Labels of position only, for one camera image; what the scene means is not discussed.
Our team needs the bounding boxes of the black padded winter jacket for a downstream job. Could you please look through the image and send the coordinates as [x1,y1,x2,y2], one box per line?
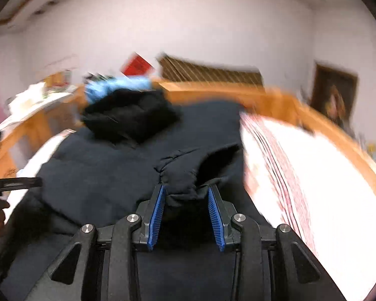
[0,90,266,300]

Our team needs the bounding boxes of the floral pink quilt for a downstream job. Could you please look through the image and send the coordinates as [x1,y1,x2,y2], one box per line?
[240,113,376,300]

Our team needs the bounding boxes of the light blue shirt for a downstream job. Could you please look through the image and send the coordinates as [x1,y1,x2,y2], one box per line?
[84,76,152,104]

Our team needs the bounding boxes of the red fu diamond poster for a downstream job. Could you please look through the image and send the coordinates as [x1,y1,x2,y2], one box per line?
[120,52,155,76]

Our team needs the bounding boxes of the dark framed portrait picture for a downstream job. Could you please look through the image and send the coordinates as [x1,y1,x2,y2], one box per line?
[310,63,358,128]

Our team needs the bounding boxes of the brown patterned hanging cloth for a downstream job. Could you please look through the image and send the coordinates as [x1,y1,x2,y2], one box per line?
[157,54,263,87]

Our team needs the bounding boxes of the white box on rail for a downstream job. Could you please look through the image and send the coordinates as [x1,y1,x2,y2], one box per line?
[8,82,47,115]

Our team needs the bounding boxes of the wooden bed frame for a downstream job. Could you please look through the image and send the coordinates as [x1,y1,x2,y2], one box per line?
[0,78,376,195]

